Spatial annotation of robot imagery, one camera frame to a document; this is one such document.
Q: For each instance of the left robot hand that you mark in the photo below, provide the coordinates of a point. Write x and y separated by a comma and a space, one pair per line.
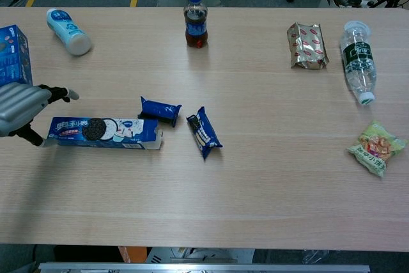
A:
19, 103

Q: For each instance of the long blue Oreo box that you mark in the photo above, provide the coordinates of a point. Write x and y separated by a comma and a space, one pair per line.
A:
102, 132

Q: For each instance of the blue cookie sleeve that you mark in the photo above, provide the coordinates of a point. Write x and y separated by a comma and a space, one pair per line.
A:
159, 110
204, 132

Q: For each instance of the white milk drink bottle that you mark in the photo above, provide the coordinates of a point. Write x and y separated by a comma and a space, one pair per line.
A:
68, 31

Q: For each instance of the orange panel under table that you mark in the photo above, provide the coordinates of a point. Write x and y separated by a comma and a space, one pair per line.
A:
132, 254

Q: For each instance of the cola bottle blue cap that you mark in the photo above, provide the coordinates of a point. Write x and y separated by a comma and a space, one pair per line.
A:
195, 27

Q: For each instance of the white device under table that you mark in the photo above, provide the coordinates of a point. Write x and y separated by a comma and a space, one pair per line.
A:
198, 255

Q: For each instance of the gold foil snack packet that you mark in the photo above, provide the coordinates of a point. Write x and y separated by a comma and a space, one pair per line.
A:
307, 46

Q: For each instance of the clear water bottle green label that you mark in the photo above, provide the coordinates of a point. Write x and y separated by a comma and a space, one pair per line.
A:
358, 59

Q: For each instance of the green snack bag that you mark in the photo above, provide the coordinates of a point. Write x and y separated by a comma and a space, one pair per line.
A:
375, 148

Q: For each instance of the aluminium rail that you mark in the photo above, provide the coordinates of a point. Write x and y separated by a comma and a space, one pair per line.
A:
204, 268

